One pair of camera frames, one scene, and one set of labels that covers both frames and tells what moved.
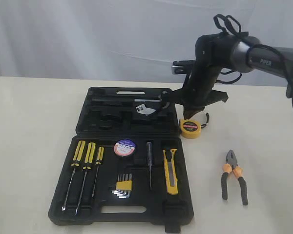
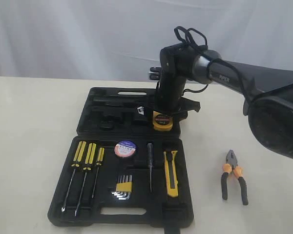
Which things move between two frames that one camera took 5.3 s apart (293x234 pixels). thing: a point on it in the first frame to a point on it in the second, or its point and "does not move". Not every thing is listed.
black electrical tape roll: (124, 147) does not move
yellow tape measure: (191, 128) to (162, 122)
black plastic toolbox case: (127, 165) does not move
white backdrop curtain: (132, 40) does not move
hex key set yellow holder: (123, 185) does not move
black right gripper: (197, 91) to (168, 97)
